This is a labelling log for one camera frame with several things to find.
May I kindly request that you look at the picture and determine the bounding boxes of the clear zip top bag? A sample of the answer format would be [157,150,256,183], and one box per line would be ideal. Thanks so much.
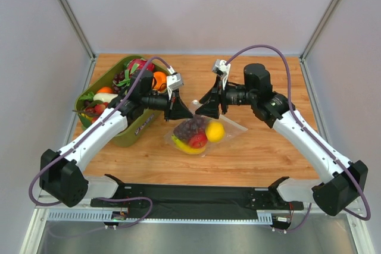
[164,115,248,156]

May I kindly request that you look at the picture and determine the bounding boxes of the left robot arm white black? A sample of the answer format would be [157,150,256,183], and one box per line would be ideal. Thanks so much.
[39,70,193,207]

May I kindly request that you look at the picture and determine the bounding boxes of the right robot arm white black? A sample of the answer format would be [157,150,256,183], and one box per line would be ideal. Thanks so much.
[196,59,368,216]

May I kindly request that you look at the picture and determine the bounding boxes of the fake purple grapes in bag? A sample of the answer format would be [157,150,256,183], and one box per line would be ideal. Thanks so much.
[173,115,209,143]

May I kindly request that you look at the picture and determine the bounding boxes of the fake yellow lemon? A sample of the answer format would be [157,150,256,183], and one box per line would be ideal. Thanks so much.
[205,121,225,143]

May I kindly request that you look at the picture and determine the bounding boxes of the fake orange persimmon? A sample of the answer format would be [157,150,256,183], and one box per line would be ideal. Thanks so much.
[152,71,167,92]

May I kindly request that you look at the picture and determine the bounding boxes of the fake red apple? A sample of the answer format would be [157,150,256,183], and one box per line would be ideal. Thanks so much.
[188,131,208,149]

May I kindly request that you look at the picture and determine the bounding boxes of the fake yellow banana bunch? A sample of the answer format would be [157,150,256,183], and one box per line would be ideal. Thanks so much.
[171,134,206,155]

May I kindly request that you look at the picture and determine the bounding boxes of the fake pink dragon fruit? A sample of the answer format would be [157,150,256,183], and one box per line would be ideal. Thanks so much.
[124,58,155,71]

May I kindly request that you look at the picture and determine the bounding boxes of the fake dark grapes in bin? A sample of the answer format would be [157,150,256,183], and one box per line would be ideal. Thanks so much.
[111,70,126,93]

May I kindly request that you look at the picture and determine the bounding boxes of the fake white radish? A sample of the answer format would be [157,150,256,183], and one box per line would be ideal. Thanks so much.
[93,93,118,103]

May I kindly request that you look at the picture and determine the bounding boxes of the fake small orange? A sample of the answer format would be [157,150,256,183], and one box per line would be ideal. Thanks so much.
[96,86,114,94]

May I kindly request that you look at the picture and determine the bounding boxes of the fake red cherry bunch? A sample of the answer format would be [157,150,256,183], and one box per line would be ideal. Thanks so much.
[84,102,108,123]

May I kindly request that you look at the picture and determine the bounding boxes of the olive green plastic bin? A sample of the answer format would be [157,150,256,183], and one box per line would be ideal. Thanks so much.
[74,55,163,148]

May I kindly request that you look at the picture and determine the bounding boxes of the black base mat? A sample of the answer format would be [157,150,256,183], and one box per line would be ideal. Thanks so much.
[89,181,305,219]

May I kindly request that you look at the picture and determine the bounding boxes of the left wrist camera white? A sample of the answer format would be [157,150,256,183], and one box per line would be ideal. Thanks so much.
[166,73,184,91]

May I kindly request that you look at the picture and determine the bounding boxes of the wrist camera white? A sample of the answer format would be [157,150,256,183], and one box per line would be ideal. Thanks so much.
[166,73,184,91]
[212,59,231,82]

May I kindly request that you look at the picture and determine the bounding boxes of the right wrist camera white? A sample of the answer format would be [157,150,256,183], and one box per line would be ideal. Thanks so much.
[212,59,231,82]

